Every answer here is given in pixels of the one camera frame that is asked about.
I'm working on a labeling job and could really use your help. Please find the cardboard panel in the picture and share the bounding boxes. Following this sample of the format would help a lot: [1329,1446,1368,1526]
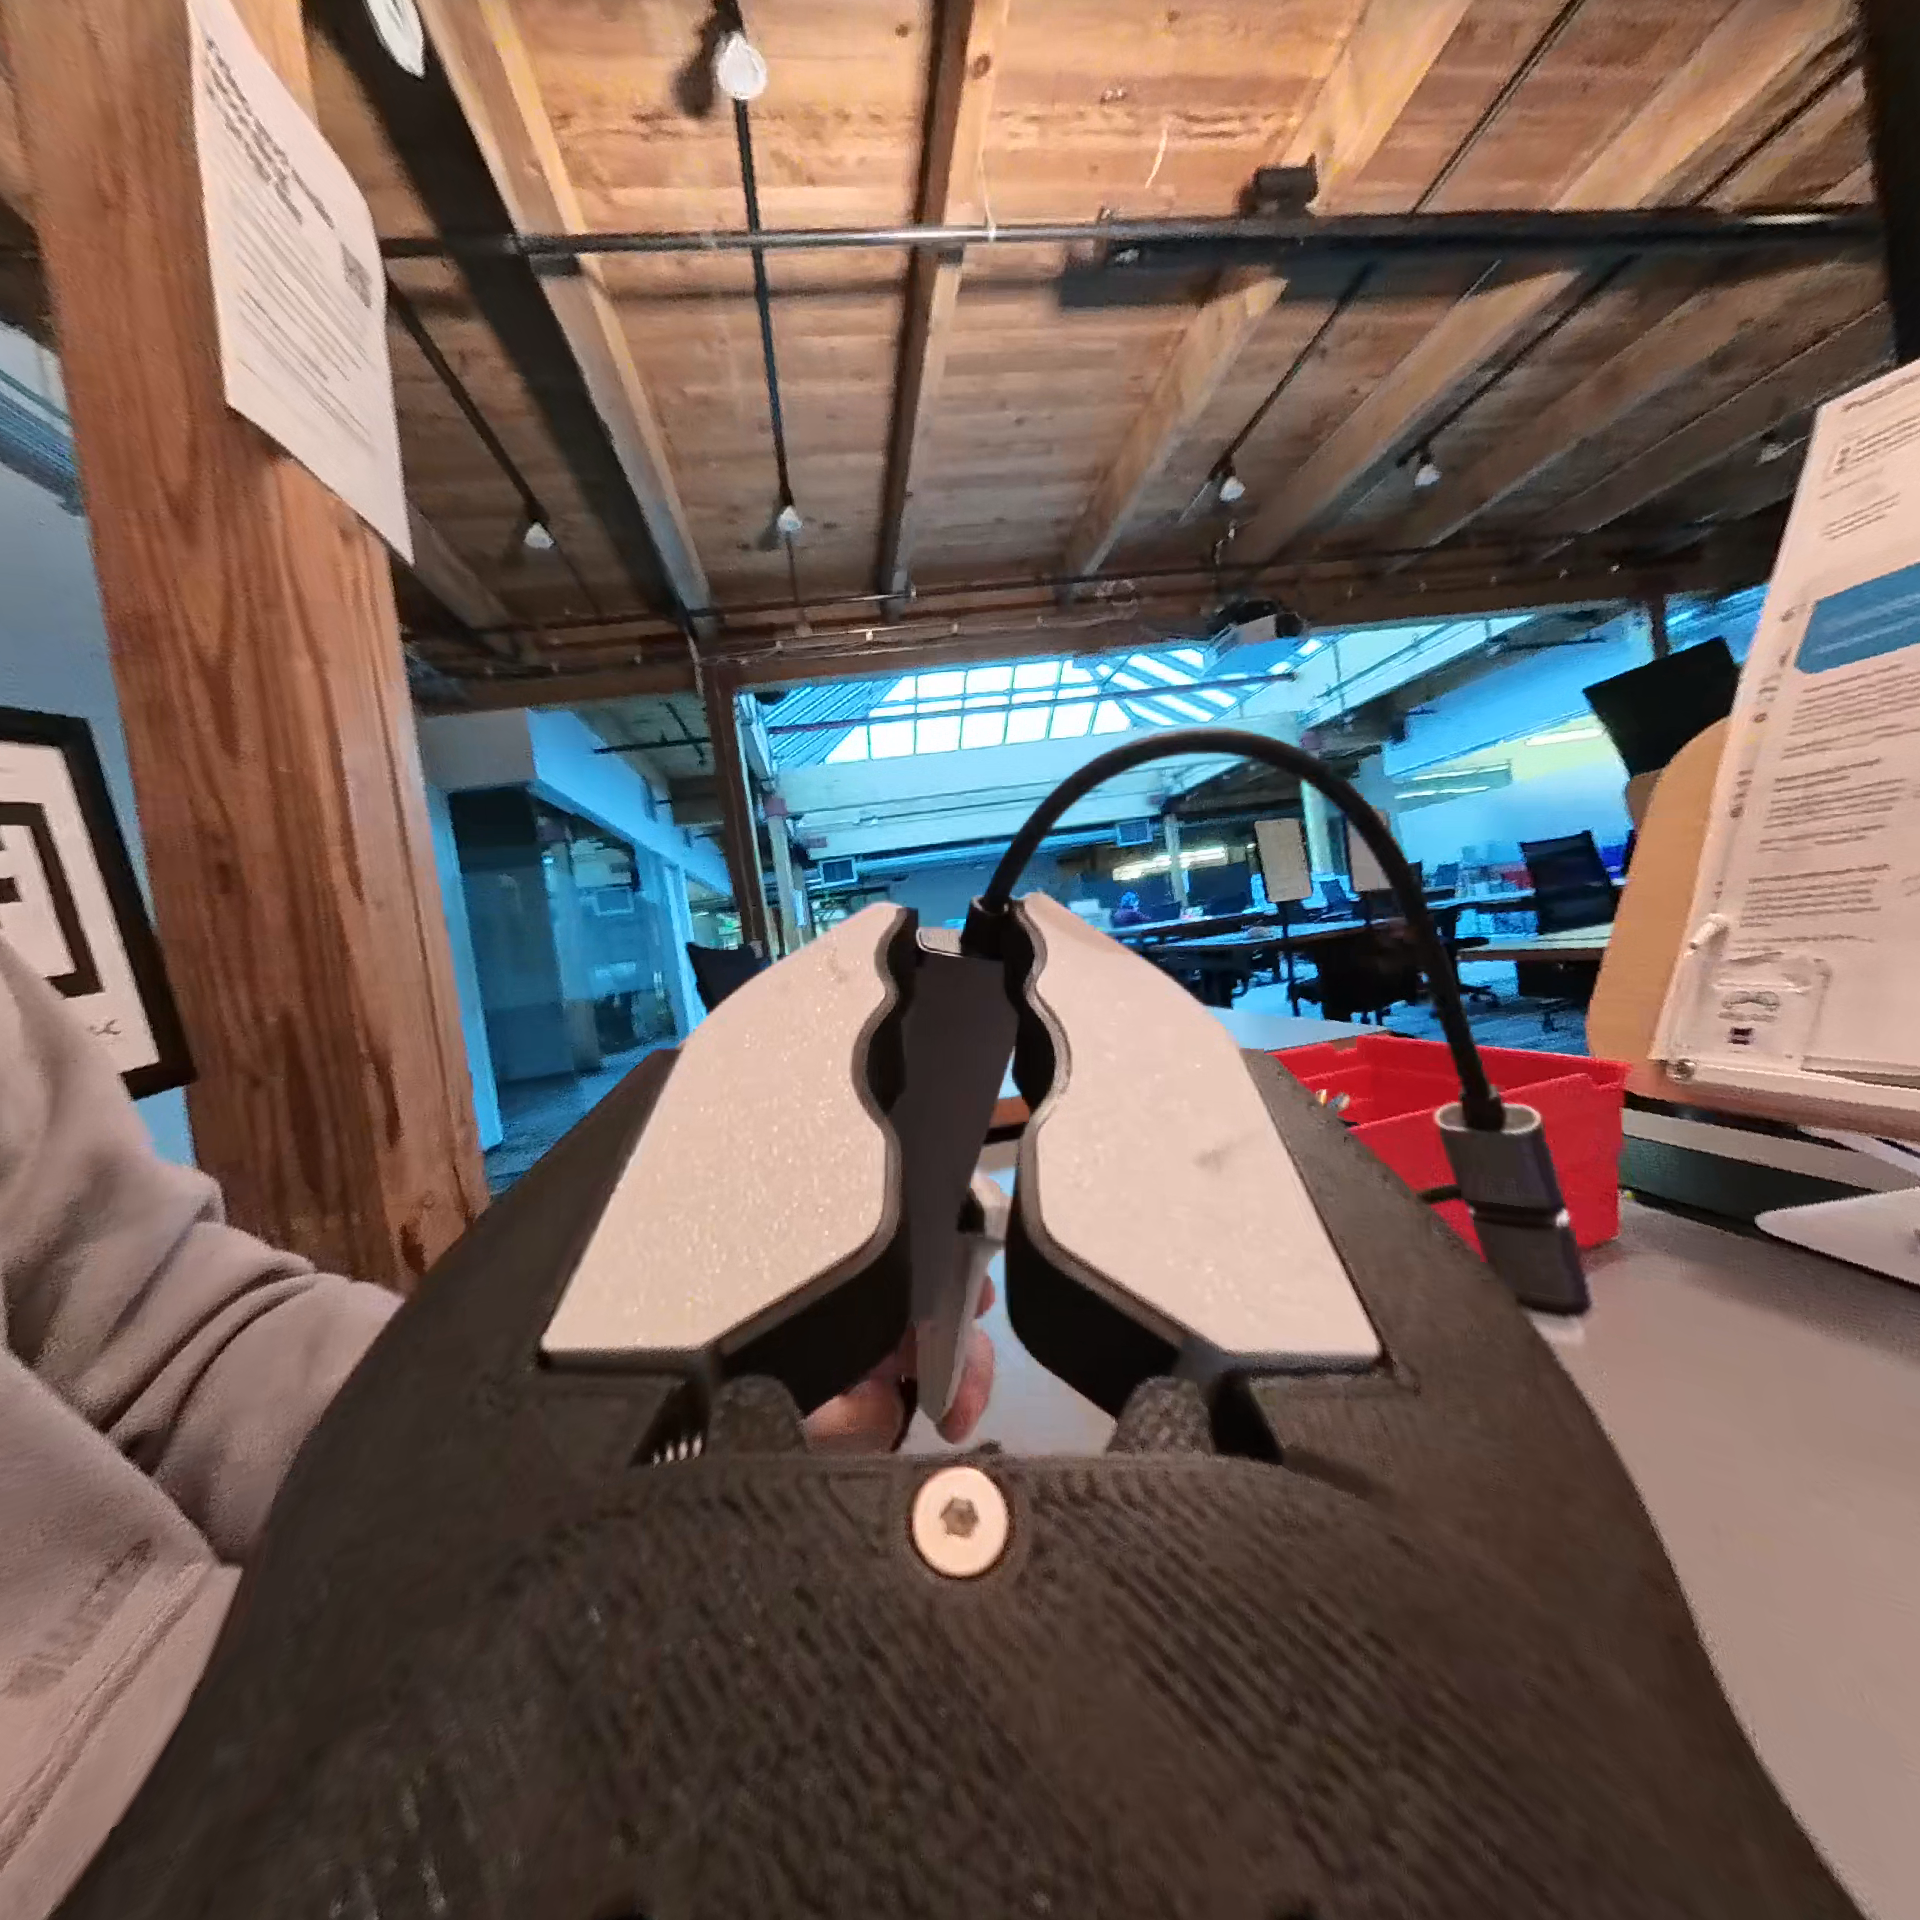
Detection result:
[1584,720,1730,1070]

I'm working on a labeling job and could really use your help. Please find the wooden post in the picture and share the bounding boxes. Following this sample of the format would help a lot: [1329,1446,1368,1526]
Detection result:
[0,0,493,1293]

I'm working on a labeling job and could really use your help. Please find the black office chair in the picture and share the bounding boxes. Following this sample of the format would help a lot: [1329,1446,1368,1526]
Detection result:
[1519,830,1624,998]

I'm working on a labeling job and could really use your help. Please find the black framed picture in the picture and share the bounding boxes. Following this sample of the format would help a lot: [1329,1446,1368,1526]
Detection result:
[0,705,195,1102]

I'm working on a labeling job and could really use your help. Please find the red plastic bin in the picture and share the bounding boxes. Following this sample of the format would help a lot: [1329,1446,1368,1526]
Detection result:
[1273,1031,1634,1250]

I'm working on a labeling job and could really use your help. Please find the background office tables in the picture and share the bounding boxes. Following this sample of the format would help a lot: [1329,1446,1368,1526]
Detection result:
[1100,878,1622,1027]

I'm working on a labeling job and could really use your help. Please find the grey desk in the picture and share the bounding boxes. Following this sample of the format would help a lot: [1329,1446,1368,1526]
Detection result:
[957,1008,1920,1920]

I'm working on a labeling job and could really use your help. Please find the black hub cable with plug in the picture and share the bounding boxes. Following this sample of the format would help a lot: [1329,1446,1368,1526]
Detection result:
[957,728,1595,1320]

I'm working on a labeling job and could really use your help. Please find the person's left forearm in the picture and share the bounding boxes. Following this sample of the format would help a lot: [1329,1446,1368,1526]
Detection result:
[0,930,412,1920]

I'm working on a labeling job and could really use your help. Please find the white paper notice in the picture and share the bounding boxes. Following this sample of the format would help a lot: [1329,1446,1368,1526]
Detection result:
[183,0,418,567]

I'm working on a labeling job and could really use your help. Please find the black monitor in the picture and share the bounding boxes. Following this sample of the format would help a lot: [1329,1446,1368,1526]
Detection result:
[1581,636,1745,777]

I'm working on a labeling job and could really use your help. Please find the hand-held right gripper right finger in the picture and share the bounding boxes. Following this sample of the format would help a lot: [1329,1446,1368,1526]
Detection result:
[1005,896,1386,1425]

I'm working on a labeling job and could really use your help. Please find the printed instruction sheet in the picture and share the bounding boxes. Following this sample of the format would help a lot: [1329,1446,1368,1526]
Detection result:
[1652,357,1920,1085]

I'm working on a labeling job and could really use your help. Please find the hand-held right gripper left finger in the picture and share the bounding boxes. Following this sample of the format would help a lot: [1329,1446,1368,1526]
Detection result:
[538,900,920,1413]

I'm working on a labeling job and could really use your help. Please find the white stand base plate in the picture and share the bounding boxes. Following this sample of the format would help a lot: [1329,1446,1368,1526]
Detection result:
[1754,1153,1920,1289]

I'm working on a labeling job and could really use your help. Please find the black ceiling pipe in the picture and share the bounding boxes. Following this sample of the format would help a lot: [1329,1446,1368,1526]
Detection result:
[378,207,1884,263]

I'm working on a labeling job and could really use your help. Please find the person's left hand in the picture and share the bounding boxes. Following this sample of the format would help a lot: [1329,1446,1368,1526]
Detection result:
[801,1277,997,1454]

